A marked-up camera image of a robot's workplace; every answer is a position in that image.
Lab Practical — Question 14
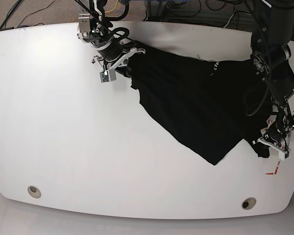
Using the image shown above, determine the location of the black t-shirt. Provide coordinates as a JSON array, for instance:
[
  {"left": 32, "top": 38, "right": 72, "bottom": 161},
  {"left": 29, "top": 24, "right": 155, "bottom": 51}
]
[{"left": 129, "top": 42, "right": 272, "bottom": 165}]

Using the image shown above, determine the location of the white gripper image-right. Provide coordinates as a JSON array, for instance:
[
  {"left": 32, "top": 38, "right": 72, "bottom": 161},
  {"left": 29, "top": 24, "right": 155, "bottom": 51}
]
[{"left": 251, "top": 117, "right": 294, "bottom": 161}]

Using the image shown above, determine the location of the wrist camera board image-left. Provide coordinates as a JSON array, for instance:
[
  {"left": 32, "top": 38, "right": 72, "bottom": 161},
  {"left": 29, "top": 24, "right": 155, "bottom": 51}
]
[{"left": 99, "top": 71, "right": 110, "bottom": 83}]

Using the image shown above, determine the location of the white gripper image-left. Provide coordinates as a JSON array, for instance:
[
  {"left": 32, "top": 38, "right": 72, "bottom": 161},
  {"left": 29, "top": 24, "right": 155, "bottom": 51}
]
[{"left": 92, "top": 46, "right": 146, "bottom": 82}]

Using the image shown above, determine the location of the right table cable grommet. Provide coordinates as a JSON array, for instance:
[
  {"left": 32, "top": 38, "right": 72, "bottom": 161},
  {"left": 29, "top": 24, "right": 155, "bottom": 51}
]
[{"left": 242, "top": 197, "right": 257, "bottom": 210}]

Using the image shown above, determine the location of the table cable grommet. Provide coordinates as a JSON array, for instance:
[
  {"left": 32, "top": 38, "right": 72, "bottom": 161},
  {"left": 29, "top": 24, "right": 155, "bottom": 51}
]
[
  {"left": 242, "top": 197, "right": 257, "bottom": 210},
  {"left": 27, "top": 186, "right": 41, "bottom": 199}
]

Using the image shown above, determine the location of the black cable on floor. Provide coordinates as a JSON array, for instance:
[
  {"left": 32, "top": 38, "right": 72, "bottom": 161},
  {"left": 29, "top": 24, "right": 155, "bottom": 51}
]
[{"left": 16, "top": 0, "right": 57, "bottom": 27}]

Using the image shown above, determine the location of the left table cable grommet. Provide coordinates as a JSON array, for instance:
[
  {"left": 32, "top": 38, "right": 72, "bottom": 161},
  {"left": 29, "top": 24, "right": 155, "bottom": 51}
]
[{"left": 27, "top": 186, "right": 41, "bottom": 199}]

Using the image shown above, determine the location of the red tape rectangle marking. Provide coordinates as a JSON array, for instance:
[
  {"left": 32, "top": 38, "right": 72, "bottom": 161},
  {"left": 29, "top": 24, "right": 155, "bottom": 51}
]
[{"left": 266, "top": 161, "right": 281, "bottom": 175}]

